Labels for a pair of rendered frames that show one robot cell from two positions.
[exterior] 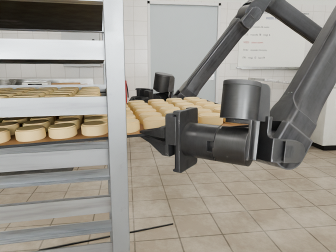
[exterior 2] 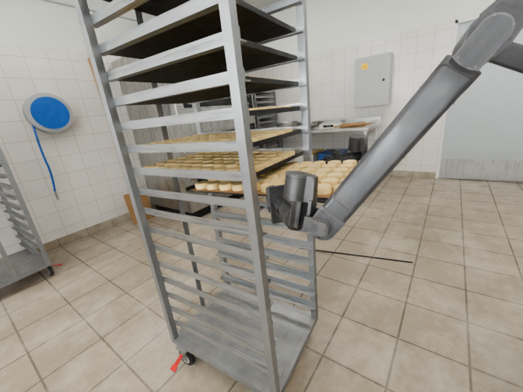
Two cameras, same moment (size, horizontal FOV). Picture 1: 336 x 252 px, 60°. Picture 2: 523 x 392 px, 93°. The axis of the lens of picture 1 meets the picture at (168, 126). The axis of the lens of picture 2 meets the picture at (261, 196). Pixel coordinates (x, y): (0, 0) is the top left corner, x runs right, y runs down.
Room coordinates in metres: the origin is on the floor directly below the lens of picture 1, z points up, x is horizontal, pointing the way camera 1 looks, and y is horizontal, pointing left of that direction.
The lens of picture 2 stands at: (0.02, -0.43, 1.22)
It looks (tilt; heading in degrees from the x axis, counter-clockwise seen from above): 19 degrees down; 46
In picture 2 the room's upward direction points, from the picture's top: 6 degrees counter-clockwise
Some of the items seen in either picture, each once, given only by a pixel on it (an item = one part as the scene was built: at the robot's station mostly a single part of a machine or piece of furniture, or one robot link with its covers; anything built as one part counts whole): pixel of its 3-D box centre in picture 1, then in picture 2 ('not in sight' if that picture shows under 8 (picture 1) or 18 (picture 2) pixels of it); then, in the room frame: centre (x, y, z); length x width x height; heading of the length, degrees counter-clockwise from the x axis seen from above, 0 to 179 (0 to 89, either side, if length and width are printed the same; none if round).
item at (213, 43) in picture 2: not in sight; (160, 61); (0.44, 0.39, 1.41); 0.64 x 0.03 x 0.03; 103
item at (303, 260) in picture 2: not in sight; (257, 249); (0.82, 0.48, 0.51); 0.64 x 0.03 x 0.03; 103
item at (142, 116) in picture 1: (150, 118); not in sight; (0.62, 0.04, 1.01); 0.05 x 0.05 x 0.02
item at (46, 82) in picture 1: (37, 84); (331, 124); (3.80, 1.69, 0.92); 0.32 x 0.30 x 0.09; 15
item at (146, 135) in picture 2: not in sight; (205, 134); (2.08, 2.76, 1.01); 1.56 x 1.20 x 2.01; 8
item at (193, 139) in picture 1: (199, 140); (284, 206); (0.47, -0.05, 1.00); 0.07 x 0.07 x 0.10; 58
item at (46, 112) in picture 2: not in sight; (60, 146); (0.43, 3.09, 1.10); 0.41 x 0.15 x 1.10; 8
